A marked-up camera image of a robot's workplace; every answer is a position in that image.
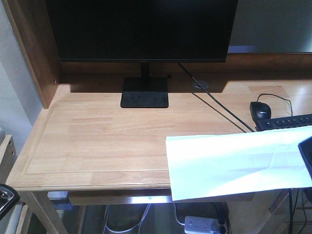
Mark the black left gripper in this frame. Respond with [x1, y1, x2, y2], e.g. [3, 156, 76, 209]
[0, 184, 20, 218]

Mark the white power strip under desk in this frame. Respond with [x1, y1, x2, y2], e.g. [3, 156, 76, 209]
[184, 215, 227, 234]

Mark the grey cable grommet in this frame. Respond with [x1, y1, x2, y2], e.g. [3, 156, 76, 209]
[192, 80, 209, 89]

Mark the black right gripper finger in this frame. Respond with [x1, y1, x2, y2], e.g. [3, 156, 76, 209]
[298, 137, 312, 177]

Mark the black keyboard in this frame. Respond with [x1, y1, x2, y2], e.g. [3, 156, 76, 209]
[255, 114, 312, 131]

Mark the white paper sheet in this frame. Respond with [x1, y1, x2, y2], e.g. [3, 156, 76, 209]
[166, 126, 312, 201]

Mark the black monitor cable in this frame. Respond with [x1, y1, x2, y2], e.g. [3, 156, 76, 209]
[177, 62, 255, 134]

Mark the black monitor stand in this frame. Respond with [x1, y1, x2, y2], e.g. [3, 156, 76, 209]
[120, 61, 169, 108]

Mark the black computer mouse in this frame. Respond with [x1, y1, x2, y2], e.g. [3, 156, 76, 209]
[250, 101, 271, 122]

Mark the black computer monitor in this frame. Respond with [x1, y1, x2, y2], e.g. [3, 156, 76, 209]
[46, 0, 238, 61]

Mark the wooden desk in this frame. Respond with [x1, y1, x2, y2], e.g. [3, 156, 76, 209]
[4, 0, 312, 234]

